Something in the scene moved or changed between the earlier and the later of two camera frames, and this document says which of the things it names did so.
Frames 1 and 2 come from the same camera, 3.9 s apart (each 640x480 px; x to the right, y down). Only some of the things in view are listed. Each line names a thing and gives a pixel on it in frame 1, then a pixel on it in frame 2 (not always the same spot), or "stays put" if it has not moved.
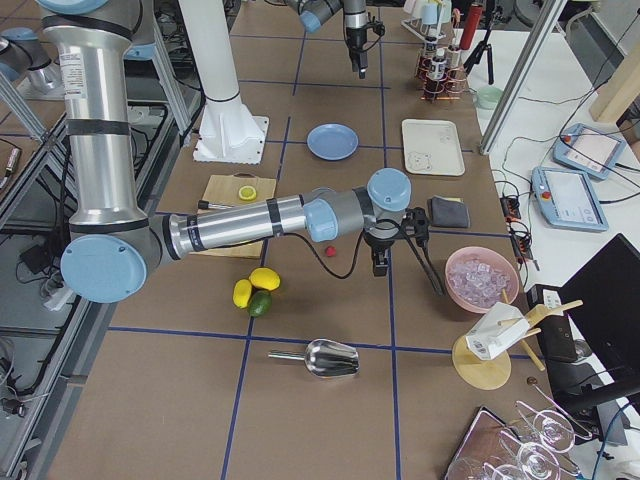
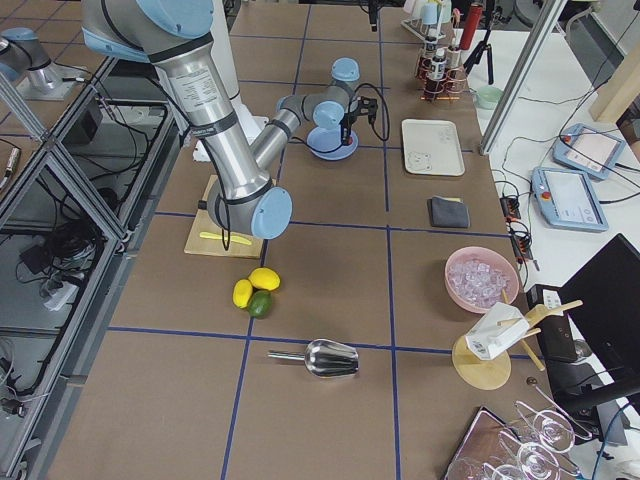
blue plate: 333,141 stays put
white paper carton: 501,325 stays put
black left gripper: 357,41 to 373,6
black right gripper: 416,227 to 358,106
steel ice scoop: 324,358 stays put
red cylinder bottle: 468,32 stays put
